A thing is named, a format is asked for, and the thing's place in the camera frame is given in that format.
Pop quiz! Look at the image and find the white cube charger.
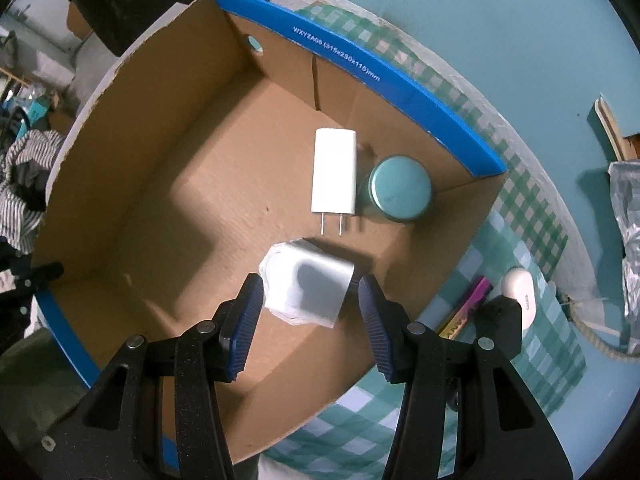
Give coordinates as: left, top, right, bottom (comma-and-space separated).
267, 241, 357, 331

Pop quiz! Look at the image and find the white earbud case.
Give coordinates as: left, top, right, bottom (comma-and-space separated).
501, 267, 535, 331

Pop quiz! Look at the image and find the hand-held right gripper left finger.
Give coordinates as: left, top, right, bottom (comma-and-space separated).
44, 274, 264, 480

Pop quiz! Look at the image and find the silver foil curtain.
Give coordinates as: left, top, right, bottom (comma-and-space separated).
607, 160, 640, 321

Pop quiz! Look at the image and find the pink and yellow lighter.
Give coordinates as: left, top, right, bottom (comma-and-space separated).
435, 276, 493, 341

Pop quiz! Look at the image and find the wooden ledge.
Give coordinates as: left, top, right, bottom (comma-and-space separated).
594, 97, 640, 161

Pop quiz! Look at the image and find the striped cloth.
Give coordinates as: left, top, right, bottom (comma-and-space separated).
0, 130, 66, 253

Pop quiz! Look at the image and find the long white charger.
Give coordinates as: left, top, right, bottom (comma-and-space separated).
310, 128, 358, 237

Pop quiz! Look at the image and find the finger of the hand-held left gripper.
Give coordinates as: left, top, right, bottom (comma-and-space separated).
17, 262, 65, 291

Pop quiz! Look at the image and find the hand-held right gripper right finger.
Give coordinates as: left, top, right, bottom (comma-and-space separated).
359, 275, 573, 480

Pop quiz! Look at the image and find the teal box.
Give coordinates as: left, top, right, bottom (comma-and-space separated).
15, 97, 53, 131

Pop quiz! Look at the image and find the round teal tin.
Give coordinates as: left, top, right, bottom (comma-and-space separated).
367, 155, 433, 223

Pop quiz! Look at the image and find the light green checked tablecloth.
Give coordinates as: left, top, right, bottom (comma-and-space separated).
262, 207, 587, 476

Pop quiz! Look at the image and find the blue cardboard box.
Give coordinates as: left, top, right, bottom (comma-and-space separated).
31, 0, 508, 466

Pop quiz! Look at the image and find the black hanging garment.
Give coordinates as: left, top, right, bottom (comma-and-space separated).
65, 0, 266, 58

